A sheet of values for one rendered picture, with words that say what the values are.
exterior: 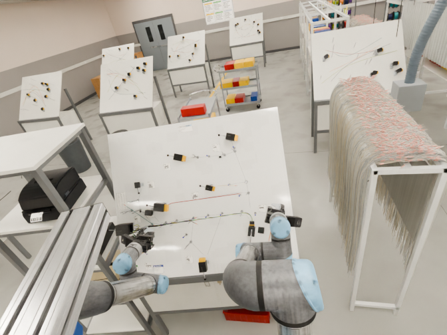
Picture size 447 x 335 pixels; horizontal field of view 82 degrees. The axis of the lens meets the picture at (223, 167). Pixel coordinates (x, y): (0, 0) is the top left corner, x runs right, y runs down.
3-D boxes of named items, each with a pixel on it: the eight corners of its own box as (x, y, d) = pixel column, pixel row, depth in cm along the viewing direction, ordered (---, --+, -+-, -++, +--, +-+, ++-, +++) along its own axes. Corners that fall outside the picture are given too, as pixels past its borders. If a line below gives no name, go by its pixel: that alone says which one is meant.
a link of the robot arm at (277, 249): (265, 262, 107) (262, 235, 107) (293, 260, 105) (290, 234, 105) (265, 269, 99) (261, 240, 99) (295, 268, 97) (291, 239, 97)
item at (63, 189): (65, 220, 147) (46, 194, 137) (28, 225, 149) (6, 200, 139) (88, 187, 172) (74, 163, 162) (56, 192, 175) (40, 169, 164)
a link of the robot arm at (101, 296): (87, 284, 70) (171, 269, 115) (56, 280, 73) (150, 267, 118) (78, 333, 67) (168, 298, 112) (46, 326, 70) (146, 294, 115)
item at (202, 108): (222, 169, 428) (208, 107, 370) (193, 171, 438) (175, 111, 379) (227, 140, 509) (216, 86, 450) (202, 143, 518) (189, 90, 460)
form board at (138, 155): (125, 280, 178) (124, 281, 176) (108, 135, 182) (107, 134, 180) (300, 264, 163) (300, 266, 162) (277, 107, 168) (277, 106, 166)
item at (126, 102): (165, 147, 533) (136, 64, 444) (116, 151, 563) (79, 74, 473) (176, 131, 592) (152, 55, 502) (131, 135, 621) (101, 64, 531)
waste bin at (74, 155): (98, 163, 531) (84, 135, 497) (81, 176, 497) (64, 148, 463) (82, 161, 549) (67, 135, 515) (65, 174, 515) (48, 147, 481)
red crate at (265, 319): (270, 324, 218) (269, 316, 210) (225, 321, 227) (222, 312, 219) (270, 291, 241) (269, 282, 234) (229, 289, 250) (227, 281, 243)
